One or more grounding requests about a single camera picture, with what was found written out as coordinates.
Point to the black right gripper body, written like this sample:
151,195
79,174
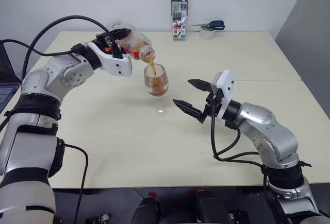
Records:
212,103

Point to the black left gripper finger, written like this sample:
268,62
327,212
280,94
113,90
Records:
119,33

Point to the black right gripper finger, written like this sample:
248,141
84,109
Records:
189,109
201,85

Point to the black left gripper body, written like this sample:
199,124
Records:
101,41

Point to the clear bottle with red label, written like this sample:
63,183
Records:
139,42

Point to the clear wine glass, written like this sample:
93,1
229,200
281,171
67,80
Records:
156,85

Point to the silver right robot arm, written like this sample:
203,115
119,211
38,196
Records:
268,126

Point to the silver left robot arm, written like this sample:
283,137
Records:
69,72

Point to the white tape roll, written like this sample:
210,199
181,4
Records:
207,34

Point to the marker pen pack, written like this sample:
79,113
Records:
179,23

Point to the dark laptop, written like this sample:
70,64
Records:
6,74

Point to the dark rounded shape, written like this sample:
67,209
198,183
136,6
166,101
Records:
210,208
148,211

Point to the grey partition panel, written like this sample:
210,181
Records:
306,36

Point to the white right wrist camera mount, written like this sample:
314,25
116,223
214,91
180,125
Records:
228,79

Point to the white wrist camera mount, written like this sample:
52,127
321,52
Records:
116,67
228,79

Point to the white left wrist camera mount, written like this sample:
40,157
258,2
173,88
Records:
116,67

